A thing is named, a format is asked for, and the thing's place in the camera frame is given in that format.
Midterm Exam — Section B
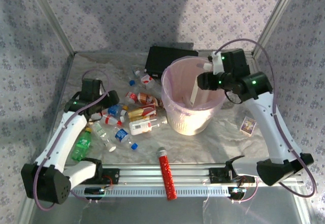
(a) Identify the small red white label bottle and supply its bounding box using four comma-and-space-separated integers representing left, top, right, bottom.
124, 91, 139, 105

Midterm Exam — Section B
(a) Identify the clear bottle with white cap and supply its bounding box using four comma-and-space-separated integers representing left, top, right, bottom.
92, 121, 117, 152

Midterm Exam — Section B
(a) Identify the brown orange label bottle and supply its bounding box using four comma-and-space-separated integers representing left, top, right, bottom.
137, 92, 165, 108

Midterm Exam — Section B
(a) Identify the large clear bottle white label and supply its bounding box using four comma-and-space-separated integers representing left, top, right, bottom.
128, 116, 168, 136

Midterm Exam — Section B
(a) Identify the green plastic soda bottle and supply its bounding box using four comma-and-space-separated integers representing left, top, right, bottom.
71, 127, 92, 162

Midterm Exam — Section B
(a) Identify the white plastic waste bin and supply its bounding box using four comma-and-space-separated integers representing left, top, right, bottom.
161, 55, 226, 136

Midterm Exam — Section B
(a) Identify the small clear bottle blue cap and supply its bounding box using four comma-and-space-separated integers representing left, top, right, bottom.
128, 76, 142, 92

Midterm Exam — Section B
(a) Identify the purple yellow card box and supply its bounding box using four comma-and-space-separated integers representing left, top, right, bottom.
239, 116, 257, 136

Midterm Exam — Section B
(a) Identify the black rectangular box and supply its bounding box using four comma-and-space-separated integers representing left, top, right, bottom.
144, 46, 199, 79

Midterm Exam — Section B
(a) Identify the clear bottle red white label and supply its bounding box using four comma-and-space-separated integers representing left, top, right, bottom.
134, 70, 163, 98

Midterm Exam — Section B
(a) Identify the floral patterned backdrop cloth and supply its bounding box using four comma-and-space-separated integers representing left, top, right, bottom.
0, 0, 325, 224

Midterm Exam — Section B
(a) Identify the red glitter toy microphone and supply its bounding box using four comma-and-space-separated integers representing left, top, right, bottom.
156, 147, 178, 201

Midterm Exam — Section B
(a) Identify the small circuit board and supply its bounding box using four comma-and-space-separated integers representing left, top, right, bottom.
227, 187, 247, 199
84, 187, 106, 197

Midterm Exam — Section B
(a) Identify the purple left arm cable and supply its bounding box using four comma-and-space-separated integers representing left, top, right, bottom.
32, 69, 110, 211

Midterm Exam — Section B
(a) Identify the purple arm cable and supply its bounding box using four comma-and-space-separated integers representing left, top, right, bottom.
217, 38, 317, 198
32, 69, 110, 211

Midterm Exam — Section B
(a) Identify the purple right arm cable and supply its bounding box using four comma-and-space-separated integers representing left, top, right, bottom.
217, 38, 317, 198

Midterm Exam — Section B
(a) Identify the aluminium floor frame rail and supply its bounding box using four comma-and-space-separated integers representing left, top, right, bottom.
19, 52, 77, 224

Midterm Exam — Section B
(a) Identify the aluminium frame post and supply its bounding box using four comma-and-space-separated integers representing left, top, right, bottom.
26, 0, 77, 56
252, 0, 302, 58

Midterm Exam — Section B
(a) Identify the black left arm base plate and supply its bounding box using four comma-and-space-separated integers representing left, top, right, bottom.
100, 167, 120, 185

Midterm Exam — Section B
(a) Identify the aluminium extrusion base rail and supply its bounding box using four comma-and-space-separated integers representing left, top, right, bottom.
64, 163, 305, 187

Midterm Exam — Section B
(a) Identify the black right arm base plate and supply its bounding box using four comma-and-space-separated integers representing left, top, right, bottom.
208, 167, 256, 184

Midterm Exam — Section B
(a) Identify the white slotted cable duct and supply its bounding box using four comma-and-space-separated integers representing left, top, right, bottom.
70, 184, 231, 198

